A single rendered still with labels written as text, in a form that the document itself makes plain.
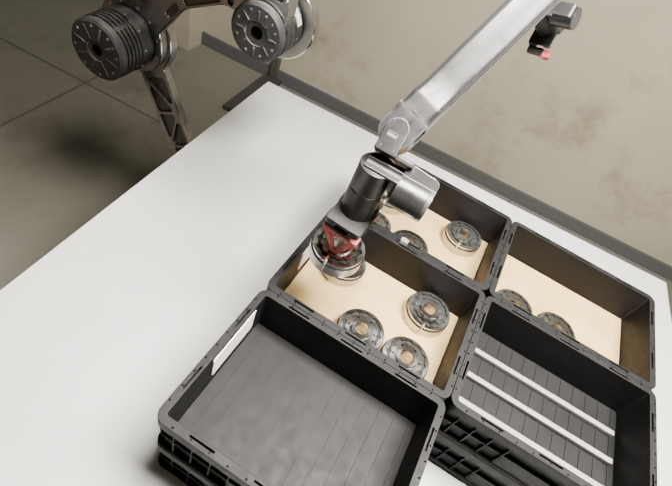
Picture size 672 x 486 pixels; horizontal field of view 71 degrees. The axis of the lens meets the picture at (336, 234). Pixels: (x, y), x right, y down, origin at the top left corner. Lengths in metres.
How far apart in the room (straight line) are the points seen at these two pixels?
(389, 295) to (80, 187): 1.65
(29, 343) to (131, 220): 0.37
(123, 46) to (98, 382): 0.89
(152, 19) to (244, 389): 1.08
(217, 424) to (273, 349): 0.18
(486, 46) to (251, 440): 0.74
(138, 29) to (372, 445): 1.24
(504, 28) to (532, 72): 2.01
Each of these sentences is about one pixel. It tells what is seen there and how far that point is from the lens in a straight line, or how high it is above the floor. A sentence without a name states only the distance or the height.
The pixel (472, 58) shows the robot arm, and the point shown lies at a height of 1.40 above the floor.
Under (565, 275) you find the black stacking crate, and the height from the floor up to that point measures 0.86.
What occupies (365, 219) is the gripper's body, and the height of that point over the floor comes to 1.15.
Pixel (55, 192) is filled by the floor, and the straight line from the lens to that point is 2.39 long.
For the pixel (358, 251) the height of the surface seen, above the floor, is 1.04.
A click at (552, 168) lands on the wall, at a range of 3.03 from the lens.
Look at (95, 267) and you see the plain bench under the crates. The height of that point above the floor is 0.70.
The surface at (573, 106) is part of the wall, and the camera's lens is 2.86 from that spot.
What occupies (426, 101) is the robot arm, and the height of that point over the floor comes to 1.34.
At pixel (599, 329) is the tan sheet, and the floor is 0.83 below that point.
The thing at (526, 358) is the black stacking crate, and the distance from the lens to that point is 1.22.
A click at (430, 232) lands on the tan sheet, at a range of 1.31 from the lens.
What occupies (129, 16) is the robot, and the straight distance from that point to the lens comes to 1.57.
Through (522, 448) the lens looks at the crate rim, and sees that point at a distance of 0.97.
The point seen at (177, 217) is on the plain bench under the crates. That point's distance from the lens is 1.32.
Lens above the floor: 1.68
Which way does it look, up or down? 46 degrees down
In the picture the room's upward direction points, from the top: 23 degrees clockwise
